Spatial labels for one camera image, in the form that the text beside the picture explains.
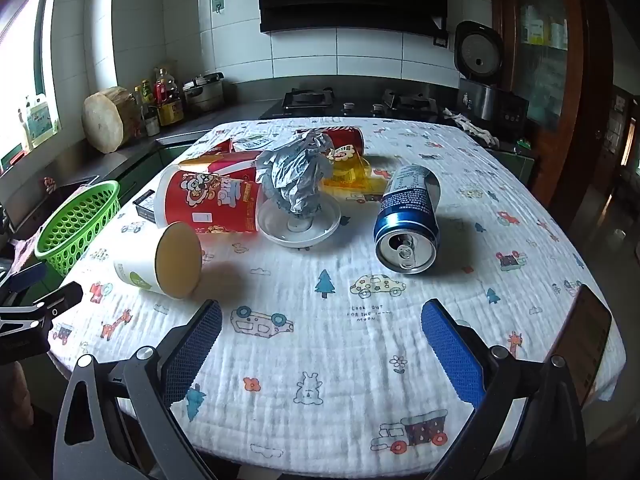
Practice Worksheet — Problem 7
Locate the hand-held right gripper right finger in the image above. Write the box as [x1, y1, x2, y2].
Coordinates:
[421, 299, 588, 480]

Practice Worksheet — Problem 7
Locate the grey paper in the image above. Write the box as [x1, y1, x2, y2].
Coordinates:
[255, 129, 335, 221]

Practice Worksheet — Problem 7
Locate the white rag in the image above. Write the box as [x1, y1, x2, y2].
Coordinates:
[442, 107, 501, 149]

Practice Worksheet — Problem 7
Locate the white green packet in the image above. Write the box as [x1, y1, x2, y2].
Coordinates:
[231, 135, 278, 153]

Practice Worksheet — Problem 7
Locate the detergent refill pouch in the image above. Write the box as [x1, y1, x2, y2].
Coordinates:
[20, 94, 61, 151]

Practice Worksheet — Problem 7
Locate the black rice cooker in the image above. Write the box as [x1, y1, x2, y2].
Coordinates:
[452, 21, 503, 128]

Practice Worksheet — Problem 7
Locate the yellow plastic wrapper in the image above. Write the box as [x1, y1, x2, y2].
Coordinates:
[320, 152, 388, 193]

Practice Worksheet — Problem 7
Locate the red cartoon snack cup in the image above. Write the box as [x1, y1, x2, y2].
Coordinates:
[154, 164, 266, 235]

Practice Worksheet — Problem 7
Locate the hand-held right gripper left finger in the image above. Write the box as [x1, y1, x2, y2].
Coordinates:
[52, 299, 223, 480]

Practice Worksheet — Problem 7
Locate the green kitchen cabinet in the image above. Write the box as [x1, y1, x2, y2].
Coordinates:
[120, 142, 196, 201]

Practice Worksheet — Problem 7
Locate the steel cooking pot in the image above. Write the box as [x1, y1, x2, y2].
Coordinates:
[182, 74, 226, 113]

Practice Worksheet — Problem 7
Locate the black countertop appliance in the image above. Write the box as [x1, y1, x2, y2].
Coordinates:
[492, 87, 530, 143]

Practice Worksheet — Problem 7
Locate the small black box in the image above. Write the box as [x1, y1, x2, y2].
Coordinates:
[132, 189, 161, 223]

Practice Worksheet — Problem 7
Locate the wooden glass cabinet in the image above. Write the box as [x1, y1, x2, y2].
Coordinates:
[487, 0, 616, 211]

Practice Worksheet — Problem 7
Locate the black gas stove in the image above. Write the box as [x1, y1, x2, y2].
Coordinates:
[260, 87, 441, 122]

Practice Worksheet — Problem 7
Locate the pink towel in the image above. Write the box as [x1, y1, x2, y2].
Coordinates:
[7, 232, 43, 273]

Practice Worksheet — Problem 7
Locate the green perforated plastic basket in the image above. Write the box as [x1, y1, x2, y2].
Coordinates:
[34, 180, 122, 278]

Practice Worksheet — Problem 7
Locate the yellow tin can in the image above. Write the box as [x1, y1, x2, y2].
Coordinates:
[156, 67, 185, 127]

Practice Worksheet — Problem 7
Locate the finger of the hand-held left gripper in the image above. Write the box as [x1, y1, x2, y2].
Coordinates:
[0, 281, 84, 332]
[6, 262, 49, 295]

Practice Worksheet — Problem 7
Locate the dark smartphone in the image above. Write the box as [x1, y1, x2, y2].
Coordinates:
[552, 284, 613, 406]

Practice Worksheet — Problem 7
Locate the round wooden chopping block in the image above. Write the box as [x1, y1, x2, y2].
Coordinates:
[81, 86, 143, 155]

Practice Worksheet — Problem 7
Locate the black aluminium drink can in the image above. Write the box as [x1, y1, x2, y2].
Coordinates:
[373, 164, 442, 276]

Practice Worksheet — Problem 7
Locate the steel kitchen sink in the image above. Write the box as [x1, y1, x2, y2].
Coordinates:
[0, 174, 101, 231]

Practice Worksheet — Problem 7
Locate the printed white tablecloth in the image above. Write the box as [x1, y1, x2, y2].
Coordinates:
[47, 117, 628, 466]

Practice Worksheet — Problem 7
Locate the red snack tube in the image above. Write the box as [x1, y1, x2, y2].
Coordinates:
[320, 126, 366, 158]

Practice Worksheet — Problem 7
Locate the white plastic lid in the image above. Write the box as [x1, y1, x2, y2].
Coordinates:
[256, 192, 342, 249]

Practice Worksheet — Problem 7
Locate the white paper cup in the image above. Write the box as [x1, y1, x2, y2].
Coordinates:
[113, 221, 203, 300]

